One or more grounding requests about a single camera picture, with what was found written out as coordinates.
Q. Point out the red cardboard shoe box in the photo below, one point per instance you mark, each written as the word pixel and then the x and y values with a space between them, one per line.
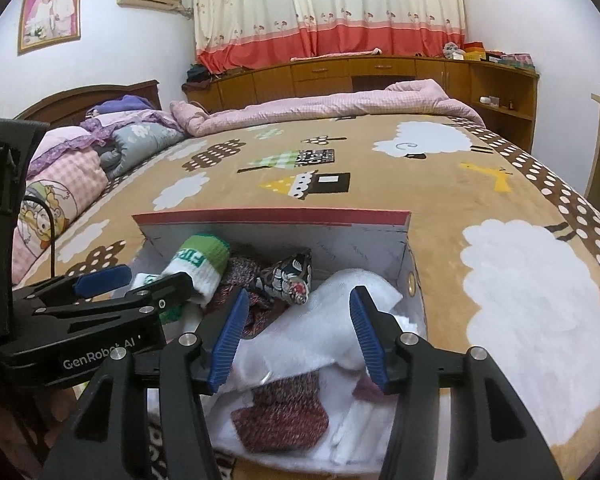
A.
pixel 280 232

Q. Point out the purple melange knit sock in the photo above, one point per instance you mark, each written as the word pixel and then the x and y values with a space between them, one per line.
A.
pixel 240 280

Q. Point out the purple cloth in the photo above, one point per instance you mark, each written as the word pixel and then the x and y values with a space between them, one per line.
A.
pixel 125 105

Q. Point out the wooden cabinet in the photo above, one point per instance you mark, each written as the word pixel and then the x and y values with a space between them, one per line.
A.
pixel 500 85

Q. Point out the maroon melange knit sock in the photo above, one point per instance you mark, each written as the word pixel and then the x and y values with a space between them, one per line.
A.
pixel 280 410

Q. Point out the pink checkered cartoon pillow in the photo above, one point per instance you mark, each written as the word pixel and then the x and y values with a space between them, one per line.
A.
pixel 55 185

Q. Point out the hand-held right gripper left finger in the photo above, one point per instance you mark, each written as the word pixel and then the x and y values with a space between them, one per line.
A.
pixel 227 340

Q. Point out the cream and red curtain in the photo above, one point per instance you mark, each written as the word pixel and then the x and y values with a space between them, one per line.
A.
pixel 330 5

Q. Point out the pink folded quilt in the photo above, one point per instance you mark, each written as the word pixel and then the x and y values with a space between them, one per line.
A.
pixel 330 105

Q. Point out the grey-blue quilt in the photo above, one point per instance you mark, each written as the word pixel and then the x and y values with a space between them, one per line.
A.
pixel 140 140

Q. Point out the small boxes on cabinet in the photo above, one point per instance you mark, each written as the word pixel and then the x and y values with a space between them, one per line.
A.
pixel 490 55

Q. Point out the black patterned sock roll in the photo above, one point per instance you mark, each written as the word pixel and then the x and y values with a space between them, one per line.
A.
pixel 292 272

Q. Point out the dark clothes pile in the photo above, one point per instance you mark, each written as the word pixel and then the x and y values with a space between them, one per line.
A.
pixel 197 74

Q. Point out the white towel roll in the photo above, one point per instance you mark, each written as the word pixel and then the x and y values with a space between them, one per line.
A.
pixel 352 435

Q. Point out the framed wall photo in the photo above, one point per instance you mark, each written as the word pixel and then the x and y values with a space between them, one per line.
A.
pixel 50 15

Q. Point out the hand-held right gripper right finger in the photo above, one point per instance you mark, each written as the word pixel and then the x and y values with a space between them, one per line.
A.
pixel 367 340

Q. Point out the small white container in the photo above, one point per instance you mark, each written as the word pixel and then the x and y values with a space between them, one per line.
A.
pixel 487 100

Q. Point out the white and green knit sock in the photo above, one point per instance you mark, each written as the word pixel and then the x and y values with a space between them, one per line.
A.
pixel 195 260

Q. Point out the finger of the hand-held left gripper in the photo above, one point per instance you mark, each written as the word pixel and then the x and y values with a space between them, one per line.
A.
pixel 102 280
pixel 165 292

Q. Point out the wooden headboard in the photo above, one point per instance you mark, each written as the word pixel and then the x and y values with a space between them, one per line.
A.
pixel 80 100

